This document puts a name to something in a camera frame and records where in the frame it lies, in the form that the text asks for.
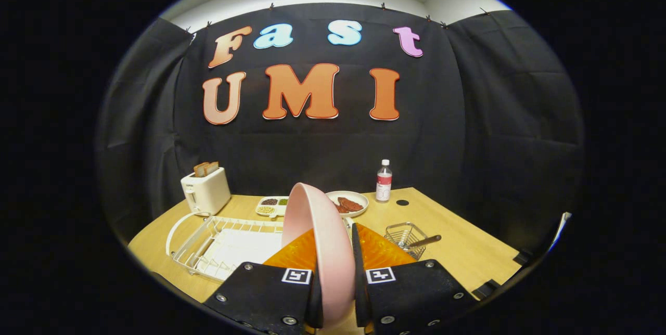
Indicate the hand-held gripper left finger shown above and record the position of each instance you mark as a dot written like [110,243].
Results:
[260,296]

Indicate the white drip tray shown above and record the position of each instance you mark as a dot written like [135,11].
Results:
[250,249]

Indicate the white plate with meat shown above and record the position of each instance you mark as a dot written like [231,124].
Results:
[359,197]

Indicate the white toaster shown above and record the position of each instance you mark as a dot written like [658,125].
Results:
[208,192]

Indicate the pink plate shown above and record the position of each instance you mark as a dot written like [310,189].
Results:
[333,252]

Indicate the red meat piece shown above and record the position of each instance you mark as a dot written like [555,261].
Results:
[351,204]
[342,209]

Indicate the black table edge bracket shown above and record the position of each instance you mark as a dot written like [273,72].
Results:
[485,289]
[521,257]

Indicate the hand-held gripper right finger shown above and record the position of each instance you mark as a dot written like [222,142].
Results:
[411,293]

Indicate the clear bottle with red label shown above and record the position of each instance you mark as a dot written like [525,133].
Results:
[384,184]

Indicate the white divided condiment tray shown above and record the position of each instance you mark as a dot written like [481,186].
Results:
[266,210]

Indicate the brown toast slice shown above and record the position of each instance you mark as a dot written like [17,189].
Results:
[212,167]
[200,169]

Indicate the black backdrop cloth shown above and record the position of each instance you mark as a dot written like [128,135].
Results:
[494,116]

